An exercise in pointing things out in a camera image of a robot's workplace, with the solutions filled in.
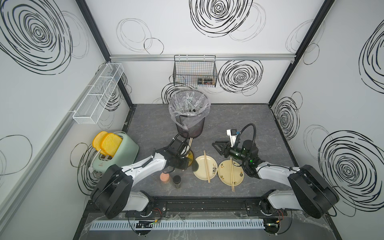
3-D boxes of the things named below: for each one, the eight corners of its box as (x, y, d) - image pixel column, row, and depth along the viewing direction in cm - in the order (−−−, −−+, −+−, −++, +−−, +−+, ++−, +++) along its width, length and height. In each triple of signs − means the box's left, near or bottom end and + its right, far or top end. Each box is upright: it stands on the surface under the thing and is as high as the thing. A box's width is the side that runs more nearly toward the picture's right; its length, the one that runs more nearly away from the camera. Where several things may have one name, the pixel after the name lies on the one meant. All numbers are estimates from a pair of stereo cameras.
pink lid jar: (162, 188, 82) (158, 181, 73) (163, 179, 85) (160, 172, 76) (171, 188, 82) (169, 181, 73) (172, 179, 85) (170, 172, 76)
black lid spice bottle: (174, 188, 82) (172, 182, 74) (175, 181, 84) (173, 175, 76) (181, 188, 82) (179, 182, 74) (181, 181, 84) (180, 175, 76)
